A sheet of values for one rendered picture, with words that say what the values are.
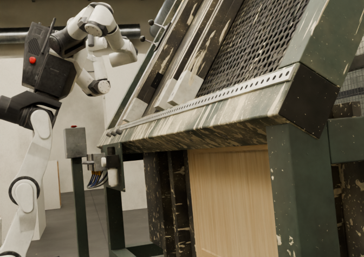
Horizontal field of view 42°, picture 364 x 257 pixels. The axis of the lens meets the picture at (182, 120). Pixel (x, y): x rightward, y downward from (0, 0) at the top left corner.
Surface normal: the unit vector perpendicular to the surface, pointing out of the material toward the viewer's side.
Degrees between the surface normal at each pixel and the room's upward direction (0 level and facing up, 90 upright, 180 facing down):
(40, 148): 111
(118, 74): 90
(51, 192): 90
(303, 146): 90
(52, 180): 90
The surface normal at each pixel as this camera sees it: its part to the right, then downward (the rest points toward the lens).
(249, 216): -0.94, 0.07
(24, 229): 0.36, 0.34
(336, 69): 0.32, -0.08
